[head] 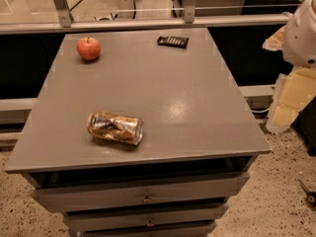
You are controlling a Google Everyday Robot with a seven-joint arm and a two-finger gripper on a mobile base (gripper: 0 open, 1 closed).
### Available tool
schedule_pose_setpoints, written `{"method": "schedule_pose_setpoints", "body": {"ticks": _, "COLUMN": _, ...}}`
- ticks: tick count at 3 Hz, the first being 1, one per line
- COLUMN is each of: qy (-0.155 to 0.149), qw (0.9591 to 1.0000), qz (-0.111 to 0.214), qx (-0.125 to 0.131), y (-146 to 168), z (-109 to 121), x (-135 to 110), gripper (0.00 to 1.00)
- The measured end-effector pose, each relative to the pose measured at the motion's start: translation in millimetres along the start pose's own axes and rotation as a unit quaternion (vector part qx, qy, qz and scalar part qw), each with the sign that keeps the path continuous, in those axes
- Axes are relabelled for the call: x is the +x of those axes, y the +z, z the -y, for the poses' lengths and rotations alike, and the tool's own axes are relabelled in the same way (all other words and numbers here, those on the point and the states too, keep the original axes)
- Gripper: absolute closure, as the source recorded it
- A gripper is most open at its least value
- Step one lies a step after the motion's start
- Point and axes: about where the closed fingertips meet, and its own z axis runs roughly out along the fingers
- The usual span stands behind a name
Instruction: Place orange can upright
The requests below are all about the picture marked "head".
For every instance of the bottom grey drawer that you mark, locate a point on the bottom grey drawer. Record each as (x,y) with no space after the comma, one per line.
(191,229)

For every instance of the grey drawer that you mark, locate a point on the grey drawer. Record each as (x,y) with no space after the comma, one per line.
(147,217)
(191,229)
(113,195)

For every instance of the grey drawer cabinet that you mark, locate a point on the grey drawer cabinet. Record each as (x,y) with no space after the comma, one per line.
(195,119)

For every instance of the middle grey drawer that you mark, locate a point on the middle grey drawer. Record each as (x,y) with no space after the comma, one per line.
(147,217)

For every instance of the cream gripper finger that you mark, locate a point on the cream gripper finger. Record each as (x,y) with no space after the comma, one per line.
(275,41)
(292,94)

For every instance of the top grey drawer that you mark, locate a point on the top grey drawer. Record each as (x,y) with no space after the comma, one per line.
(113,195)

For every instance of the black caster wheel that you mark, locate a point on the black caster wheel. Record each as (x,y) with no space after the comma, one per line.
(310,196)

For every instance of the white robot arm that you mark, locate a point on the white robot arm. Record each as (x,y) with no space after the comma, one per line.
(299,39)

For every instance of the orange soda can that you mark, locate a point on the orange soda can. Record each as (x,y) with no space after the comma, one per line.
(113,127)

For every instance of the red apple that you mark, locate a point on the red apple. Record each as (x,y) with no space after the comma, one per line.
(88,48)

